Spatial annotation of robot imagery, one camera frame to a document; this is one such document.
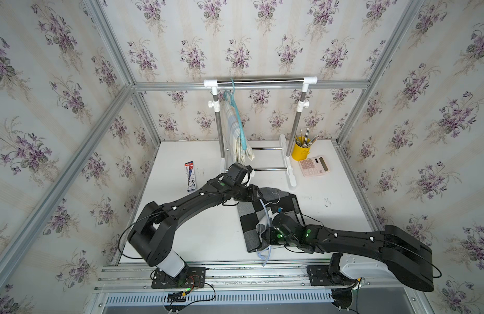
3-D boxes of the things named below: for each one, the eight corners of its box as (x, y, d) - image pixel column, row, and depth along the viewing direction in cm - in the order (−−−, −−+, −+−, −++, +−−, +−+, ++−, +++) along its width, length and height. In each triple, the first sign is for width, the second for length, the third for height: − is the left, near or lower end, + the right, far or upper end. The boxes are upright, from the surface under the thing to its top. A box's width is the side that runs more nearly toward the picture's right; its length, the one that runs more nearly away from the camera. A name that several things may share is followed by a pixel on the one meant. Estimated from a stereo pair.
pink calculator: (304, 177, 105) (306, 174, 103) (297, 162, 112) (298, 159, 109) (328, 173, 107) (330, 170, 104) (320, 159, 114) (322, 155, 111)
